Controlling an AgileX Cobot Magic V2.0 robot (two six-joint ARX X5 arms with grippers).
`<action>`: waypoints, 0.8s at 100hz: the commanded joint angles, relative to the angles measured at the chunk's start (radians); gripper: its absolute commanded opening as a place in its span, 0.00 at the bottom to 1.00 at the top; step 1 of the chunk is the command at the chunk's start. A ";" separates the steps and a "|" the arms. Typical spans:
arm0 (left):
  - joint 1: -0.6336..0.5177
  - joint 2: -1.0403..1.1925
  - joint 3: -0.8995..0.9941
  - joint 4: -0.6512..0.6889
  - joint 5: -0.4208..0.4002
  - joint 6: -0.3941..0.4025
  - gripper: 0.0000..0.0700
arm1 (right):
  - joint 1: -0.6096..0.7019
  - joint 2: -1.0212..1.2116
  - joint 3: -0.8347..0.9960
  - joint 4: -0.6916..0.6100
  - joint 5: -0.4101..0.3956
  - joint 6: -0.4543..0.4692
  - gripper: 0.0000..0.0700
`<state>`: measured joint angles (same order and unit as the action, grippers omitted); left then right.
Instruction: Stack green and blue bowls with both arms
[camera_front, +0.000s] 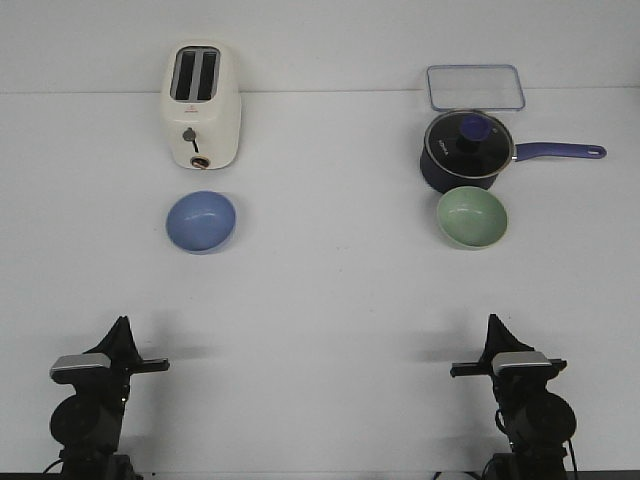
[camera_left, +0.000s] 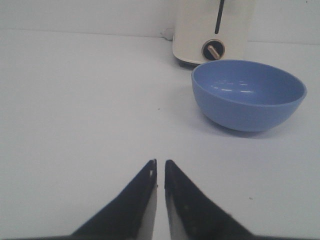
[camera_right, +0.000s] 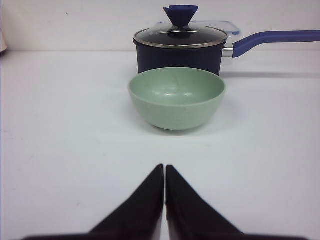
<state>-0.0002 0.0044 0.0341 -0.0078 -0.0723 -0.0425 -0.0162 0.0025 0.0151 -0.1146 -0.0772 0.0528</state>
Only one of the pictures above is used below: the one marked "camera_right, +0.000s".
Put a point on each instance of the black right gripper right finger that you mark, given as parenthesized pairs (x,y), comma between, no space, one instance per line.
(189,217)

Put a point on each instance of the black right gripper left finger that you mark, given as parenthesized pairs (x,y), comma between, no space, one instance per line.
(138,218)

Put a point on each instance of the green bowl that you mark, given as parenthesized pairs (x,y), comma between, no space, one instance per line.
(176,98)

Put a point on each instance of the dark blue saucepan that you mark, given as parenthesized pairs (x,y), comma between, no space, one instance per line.
(209,58)

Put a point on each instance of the glass pot lid blue knob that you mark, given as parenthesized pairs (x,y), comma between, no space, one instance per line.
(180,32)

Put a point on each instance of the clear container blue rim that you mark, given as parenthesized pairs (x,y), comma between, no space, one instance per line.
(225,26)

